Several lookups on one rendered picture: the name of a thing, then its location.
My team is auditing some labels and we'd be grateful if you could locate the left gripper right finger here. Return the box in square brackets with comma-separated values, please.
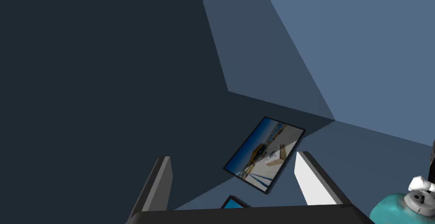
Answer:
[294, 150, 353, 206]

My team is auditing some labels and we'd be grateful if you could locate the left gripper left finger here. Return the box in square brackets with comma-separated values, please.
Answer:
[129, 156, 174, 219]

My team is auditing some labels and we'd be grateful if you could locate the small blue framed picture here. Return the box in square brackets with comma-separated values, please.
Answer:
[220, 195, 252, 209]

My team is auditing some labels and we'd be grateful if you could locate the teal round object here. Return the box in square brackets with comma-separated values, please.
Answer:
[369, 193, 435, 224]

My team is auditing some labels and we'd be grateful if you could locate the white and grey fixture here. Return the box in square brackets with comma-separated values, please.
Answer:
[407, 175, 435, 217]

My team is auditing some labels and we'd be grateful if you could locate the black framed wall picture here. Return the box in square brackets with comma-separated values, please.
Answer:
[222, 116, 306, 196]

